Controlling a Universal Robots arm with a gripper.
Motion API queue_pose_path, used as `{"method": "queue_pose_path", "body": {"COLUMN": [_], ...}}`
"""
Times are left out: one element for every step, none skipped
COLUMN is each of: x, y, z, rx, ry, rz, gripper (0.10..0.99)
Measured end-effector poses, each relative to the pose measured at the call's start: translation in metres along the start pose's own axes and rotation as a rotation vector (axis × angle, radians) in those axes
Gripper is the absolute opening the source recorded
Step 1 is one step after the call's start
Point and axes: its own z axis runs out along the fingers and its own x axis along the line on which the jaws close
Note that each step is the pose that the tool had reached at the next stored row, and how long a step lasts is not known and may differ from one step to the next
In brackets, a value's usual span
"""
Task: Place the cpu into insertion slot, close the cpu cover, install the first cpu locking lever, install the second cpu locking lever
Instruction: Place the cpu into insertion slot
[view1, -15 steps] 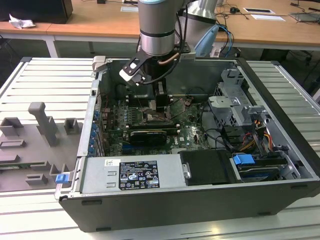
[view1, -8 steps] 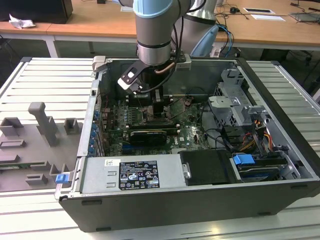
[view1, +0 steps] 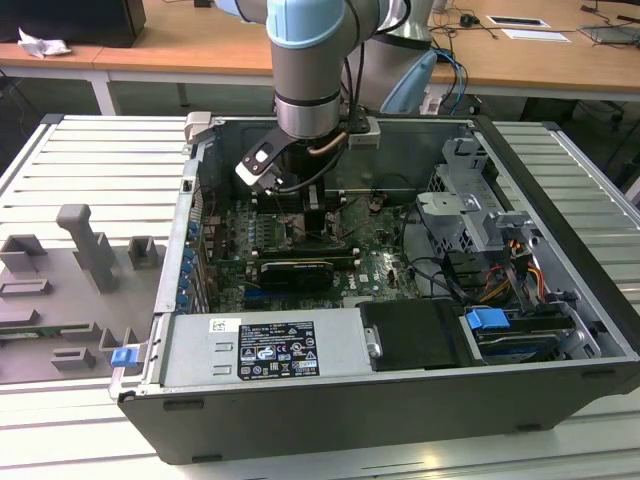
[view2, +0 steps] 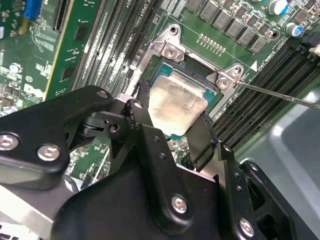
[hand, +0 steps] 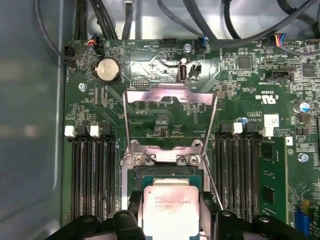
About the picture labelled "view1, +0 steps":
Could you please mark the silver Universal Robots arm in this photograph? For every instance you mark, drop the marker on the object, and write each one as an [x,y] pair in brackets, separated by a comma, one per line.
[305,75]

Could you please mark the CPU socket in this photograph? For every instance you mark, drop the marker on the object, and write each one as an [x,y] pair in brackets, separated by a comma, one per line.
[292,234]

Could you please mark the black graphics card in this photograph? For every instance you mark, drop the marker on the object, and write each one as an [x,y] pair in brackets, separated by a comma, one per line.
[295,275]

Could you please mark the green motherboard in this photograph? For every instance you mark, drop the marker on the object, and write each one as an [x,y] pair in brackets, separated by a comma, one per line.
[385,270]

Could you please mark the small white box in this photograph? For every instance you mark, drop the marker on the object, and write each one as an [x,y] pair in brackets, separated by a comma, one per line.
[431,104]

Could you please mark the grey metal drive cage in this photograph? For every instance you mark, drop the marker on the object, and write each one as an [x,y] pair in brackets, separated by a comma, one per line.
[450,210]

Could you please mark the wooden desk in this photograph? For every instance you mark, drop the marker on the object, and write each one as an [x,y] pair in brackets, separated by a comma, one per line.
[200,40]

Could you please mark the black plastic shroud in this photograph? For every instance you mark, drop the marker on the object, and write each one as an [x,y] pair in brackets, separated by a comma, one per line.
[415,335]

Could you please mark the silver power supply unit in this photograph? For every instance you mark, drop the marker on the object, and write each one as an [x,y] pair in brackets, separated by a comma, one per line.
[190,350]

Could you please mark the small black desk device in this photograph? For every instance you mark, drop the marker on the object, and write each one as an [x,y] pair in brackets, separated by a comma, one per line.
[469,20]

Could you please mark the hard disk in blue carrier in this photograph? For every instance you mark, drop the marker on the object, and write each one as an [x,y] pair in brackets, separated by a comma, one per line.
[485,318]

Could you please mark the black and grey PC case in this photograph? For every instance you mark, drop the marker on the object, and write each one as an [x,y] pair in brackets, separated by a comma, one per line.
[350,415]

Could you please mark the blue case latch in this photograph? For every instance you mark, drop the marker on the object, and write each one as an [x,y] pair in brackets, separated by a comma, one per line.
[124,358]

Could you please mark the white paper sheet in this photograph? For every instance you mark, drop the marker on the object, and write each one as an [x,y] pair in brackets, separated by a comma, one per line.
[535,35]

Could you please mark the black monitor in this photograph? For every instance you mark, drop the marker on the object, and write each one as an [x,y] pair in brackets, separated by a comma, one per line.
[70,20]

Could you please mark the crumpled white paper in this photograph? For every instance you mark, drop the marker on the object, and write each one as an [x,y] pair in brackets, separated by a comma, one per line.
[42,45]

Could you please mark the grey parts rack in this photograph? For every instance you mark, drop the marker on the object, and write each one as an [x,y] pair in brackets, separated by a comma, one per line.
[50,300]

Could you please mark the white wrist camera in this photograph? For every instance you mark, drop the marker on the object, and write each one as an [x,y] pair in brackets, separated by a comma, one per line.
[255,162]

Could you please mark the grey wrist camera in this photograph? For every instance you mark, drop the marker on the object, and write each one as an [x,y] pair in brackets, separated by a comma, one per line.
[364,137]

